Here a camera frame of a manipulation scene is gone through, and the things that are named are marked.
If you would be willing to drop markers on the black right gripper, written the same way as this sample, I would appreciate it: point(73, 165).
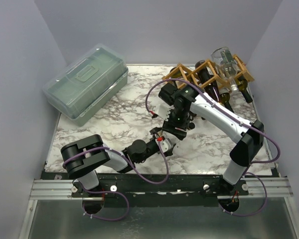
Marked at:
point(174, 128)

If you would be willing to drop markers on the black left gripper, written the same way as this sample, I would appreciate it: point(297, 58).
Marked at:
point(155, 133)

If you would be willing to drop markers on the clear glass bottle blue cap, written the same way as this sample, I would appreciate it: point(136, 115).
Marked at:
point(224, 60)

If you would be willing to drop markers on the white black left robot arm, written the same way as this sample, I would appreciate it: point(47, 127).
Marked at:
point(81, 158)

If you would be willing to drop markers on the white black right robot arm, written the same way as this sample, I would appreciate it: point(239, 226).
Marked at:
point(176, 110)

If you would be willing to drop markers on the green bottle Italia label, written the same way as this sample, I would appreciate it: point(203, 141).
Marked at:
point(177, 75)

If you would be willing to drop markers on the dark red wine bottle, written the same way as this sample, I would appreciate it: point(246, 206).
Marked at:
point(211, 89)

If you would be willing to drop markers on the wooden wine rack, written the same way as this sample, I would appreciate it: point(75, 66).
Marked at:
point(192, 75)

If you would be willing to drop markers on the green wine bottle far right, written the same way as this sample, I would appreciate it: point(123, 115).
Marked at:
point(242, 85)

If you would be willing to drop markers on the green plastic toolbox clear lid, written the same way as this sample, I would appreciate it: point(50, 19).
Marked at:
point(82, 88)

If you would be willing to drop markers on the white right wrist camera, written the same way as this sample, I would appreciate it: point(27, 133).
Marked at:
point(161, 111)

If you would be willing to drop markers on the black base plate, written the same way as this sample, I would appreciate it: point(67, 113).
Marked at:
point(121, 190)

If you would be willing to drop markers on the aluminium rail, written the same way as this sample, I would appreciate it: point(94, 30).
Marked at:
point(272, 187)

